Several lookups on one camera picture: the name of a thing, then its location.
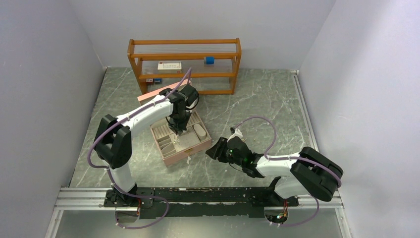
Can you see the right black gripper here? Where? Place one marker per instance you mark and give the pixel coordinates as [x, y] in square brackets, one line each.
[216, 151]

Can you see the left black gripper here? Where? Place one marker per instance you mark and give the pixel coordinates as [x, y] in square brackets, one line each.
[179, 128]

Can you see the pink jewelry box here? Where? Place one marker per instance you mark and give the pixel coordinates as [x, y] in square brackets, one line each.
[172, 147]

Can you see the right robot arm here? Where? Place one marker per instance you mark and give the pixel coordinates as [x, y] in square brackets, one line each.
[306, 172]

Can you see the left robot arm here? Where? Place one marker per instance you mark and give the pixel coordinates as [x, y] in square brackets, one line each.
[113, 141]

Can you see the beige watch pillow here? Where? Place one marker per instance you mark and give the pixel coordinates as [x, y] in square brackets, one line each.
[200, 131]

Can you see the white red-print box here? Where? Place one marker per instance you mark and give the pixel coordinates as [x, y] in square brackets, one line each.
[169, 67]

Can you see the orange wooden shelf rack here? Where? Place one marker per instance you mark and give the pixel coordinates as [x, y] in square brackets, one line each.
[144, 56]

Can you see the blue cube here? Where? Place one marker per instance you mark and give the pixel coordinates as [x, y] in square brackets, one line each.
[209, 60]

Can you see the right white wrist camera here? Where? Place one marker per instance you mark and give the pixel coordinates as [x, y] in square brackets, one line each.
[235, 132]

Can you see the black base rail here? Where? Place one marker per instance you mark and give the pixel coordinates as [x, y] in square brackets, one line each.
[188, 202]

